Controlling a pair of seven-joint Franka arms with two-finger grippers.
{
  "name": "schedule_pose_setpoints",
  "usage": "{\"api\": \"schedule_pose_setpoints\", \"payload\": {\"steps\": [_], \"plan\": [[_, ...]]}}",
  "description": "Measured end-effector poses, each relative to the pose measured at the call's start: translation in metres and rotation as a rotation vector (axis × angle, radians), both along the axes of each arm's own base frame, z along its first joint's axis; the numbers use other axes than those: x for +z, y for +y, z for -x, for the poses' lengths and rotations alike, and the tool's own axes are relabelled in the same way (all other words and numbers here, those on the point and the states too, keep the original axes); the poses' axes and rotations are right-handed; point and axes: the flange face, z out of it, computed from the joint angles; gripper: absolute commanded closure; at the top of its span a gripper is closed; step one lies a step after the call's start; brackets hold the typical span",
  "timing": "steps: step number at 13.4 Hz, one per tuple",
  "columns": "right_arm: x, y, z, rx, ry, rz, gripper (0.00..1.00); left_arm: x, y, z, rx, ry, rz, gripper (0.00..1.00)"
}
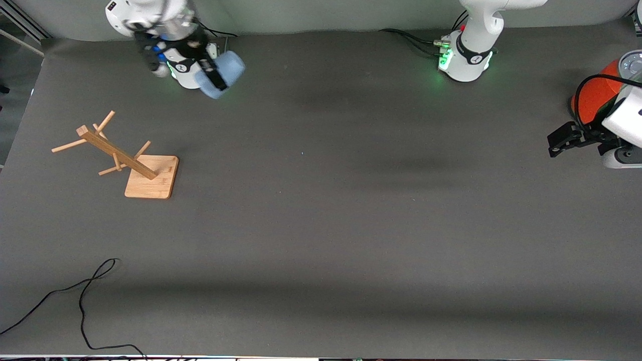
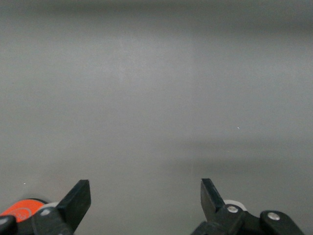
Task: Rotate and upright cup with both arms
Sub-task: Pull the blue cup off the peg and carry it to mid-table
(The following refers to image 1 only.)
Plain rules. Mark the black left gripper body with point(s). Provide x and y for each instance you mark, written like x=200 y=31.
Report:
x=592 y=135

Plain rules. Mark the light blue cup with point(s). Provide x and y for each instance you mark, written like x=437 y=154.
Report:
x=228 y=67

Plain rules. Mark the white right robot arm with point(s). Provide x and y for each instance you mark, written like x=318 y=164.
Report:
x=150 y=12

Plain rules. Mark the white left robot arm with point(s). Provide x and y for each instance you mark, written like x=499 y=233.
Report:
x=476 y=35

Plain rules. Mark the wooden cup rack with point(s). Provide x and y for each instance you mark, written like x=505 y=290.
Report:
x=150 y=180

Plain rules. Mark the orange cylindrical can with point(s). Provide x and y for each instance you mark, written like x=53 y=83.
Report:
x=594 y=98

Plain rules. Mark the aluminium frame rail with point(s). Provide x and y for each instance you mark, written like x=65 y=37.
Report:
x=25 y=21

